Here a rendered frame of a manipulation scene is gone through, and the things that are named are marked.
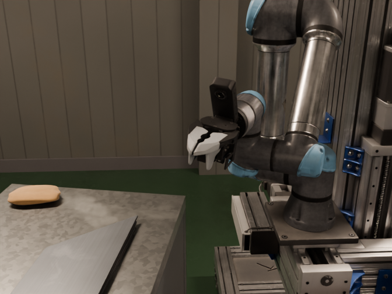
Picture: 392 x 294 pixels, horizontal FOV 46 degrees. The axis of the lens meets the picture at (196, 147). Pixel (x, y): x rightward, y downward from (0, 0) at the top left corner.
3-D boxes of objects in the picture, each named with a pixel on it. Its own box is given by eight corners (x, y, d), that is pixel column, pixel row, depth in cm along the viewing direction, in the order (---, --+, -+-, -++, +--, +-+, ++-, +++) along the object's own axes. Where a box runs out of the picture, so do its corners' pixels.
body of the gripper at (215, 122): (226, 171, 88) (244, 149, 98) (233, 130, 84) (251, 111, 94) (189, 160, 90) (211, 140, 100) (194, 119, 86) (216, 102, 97)
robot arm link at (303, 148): (353, 11, 121) (320, 186, 106) (311, 9, 125) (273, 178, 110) (354, -19, 111) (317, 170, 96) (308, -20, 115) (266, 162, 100)
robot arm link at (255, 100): (266, 123, 111) (269, 89, 107) (254, 139, 101) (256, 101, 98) (235, 119, 113) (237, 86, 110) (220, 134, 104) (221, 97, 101)
